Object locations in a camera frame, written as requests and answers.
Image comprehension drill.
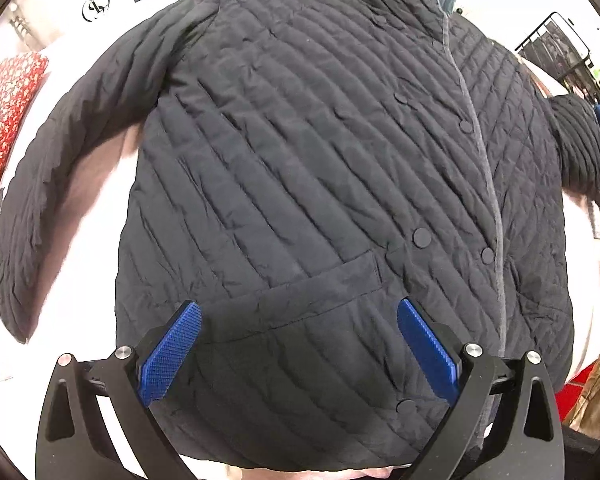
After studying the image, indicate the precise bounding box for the red cloth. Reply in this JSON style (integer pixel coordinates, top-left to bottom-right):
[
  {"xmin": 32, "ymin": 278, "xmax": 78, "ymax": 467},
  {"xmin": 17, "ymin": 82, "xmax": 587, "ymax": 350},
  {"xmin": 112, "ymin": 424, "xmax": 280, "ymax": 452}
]
[{"xmin": 554, "ymin": 367, "xmax": 598, "ymax": 423}]

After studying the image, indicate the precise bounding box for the black metal rack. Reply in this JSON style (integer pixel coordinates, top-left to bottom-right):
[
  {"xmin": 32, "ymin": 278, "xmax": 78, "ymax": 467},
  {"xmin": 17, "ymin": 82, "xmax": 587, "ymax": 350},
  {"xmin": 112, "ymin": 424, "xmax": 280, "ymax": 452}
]
[{"xmin": 515, "ymin": 11, "xmax": 595, "ymax": 102}]

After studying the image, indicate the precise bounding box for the pink polka dot blanket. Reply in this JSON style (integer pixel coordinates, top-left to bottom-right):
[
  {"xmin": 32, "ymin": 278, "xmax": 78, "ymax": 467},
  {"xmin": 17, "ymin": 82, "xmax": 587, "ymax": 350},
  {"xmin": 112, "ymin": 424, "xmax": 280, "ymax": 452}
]
[{"xmin": 25, "ymin": 55, "xmax": 600, "ymax": 480}]

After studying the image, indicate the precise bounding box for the red floral pillow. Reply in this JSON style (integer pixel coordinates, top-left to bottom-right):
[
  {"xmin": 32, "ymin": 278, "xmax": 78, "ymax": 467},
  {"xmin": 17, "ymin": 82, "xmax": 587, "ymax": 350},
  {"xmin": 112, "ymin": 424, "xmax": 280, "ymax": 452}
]
[{"xmin": 0, "ymin": 51, "xmax": 50, "ymax": 331}]

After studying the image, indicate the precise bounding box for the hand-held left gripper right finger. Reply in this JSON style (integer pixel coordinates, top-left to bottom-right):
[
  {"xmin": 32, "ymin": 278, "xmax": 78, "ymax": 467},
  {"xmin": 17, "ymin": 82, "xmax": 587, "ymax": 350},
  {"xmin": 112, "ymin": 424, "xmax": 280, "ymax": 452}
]
[{"xmin": 396, "ymin": 297, "xmax": 566, "ymax": 480}]

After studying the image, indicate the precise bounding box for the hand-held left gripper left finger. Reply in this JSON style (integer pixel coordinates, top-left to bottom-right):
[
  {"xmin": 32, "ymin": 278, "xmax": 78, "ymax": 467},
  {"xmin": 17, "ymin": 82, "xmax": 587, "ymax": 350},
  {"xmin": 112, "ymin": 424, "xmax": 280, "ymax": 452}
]
[{"xmin": 36, "ymin": 300, "xmax": 203, "ymax": 480}]

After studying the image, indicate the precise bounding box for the black quilted jacket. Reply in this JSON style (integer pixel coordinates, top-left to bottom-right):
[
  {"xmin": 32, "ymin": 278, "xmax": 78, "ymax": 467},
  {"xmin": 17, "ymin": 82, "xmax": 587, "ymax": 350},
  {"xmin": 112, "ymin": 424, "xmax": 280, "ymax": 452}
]
[{"xmin": 0, "ymin": 0, "xmax": 600, "ymax": 473}]

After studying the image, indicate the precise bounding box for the white machine with round logo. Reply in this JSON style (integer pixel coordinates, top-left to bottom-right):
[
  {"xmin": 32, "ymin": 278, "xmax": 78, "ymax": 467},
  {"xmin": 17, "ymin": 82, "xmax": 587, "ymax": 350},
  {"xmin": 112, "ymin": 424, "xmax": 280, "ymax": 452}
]
[{"xmin": 0, "ymin": 0, "xmax": 138, "ymax": 58}]

